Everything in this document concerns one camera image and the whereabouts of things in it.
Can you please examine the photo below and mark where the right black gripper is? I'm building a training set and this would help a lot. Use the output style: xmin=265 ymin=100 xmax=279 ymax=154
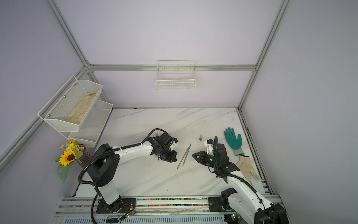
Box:
xmin=193 ymin=151 xmax=220 ymax=168

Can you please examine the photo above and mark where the yellow pencil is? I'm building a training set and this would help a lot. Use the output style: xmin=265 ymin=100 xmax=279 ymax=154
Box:
xmin=176 ymin=146 xmax=190 ymax=170

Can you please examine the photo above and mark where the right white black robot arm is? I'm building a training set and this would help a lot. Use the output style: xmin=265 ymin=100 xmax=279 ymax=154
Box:
xmin=192 ymin=142 xmax=289 ymax=224

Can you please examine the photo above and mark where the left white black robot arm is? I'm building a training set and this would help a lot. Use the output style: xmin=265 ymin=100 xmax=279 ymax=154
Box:
xmin=86 ymin=131 xmax=178 ymax=213

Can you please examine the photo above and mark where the green rubber glove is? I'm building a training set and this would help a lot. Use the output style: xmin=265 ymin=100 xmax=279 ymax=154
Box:
xmin=224 ymin=127 xmax=245 ymax=156

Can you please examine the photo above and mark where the beige fabric glove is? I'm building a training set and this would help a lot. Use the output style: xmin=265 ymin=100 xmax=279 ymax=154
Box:
xmin=236 ymin=155 xmax=260 ymax=184

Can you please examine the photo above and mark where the lower white mesh shelf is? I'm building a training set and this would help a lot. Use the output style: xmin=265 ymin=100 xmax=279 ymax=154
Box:
xmin=59 ymin=99 xmax=113 ymax=148

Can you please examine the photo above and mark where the white mesh shelf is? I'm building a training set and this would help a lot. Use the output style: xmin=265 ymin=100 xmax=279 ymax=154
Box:
xmin=59 ymin=99 xmax=113 ymax=148
xmin=38 ymin=76 xmax=103 ymax=132

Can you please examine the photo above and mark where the dark ribbed vase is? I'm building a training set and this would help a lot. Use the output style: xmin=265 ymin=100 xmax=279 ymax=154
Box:
xmin=77 ymin=151 xmax=93 ymax=169

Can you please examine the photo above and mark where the artificial sunflower bouquet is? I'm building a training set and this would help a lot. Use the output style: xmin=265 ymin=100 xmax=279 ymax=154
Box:
xmin=55 ymin=139 xmax=85 ymax=183

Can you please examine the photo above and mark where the beige glove in shelf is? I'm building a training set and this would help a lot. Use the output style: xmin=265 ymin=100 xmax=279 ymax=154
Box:
xmin=65 ymin=91 xmax=98 ymax=125

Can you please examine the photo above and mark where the upper white mesh shelf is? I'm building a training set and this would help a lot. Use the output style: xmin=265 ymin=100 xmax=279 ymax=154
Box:
xmin=38 ymin=76 xmax=103 ymax=132

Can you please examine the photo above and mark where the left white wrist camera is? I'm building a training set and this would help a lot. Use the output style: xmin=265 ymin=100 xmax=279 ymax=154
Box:
xmin=169 ymin=140 xmax=179 ymax=151

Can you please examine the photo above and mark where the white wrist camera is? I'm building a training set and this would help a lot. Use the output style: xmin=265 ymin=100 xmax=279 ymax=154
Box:
xmin=169 ymin=140 xmax=179 ymax=151
xmin=204 ymin=139 xmax=214 ymax=155

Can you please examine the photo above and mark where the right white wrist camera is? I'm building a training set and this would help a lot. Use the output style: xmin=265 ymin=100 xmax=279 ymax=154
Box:
xmin=204 ymin=139 xmax=214 ymax=155

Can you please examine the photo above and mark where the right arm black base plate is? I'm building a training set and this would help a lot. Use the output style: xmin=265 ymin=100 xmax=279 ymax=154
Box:
xmin=208 ymin=197 xmax=232 ymax=212

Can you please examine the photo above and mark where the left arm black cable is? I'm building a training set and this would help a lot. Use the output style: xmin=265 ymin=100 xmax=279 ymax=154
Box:
xmin=77 ymin=128 xmax=170 ymax=224

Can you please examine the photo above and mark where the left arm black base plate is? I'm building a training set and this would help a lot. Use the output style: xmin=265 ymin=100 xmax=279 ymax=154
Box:
xmin=96 ymin=198 xmax=137 ymax=214

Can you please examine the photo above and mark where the white wire wall basket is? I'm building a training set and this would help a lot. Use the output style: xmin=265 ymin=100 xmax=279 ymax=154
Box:
xmin=155 ymin=60 xmax=196 ymax=91

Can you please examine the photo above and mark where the aluminium front rail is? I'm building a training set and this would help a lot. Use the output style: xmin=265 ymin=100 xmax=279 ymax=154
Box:
xmin=51 ymin=195 xmax=284 ymax=224

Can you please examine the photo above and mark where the aluminium frame profile back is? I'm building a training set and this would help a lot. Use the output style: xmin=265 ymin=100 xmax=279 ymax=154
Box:
xmin=87 ymin=64 xmax=257 ymax=71

